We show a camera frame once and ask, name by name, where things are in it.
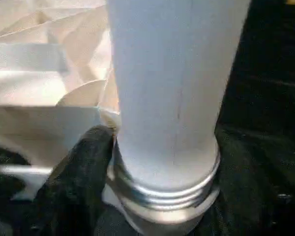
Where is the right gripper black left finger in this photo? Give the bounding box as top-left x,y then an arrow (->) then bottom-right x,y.
31,125 -> 114,236

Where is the white plastic table leg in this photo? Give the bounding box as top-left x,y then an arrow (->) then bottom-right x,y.
105,0 -> 251,209

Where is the white plastic table top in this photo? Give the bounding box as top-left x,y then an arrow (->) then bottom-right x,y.
0,0 -> 222,236

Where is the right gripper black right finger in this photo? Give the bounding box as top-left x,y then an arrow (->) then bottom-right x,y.
206,132 -> 295,236

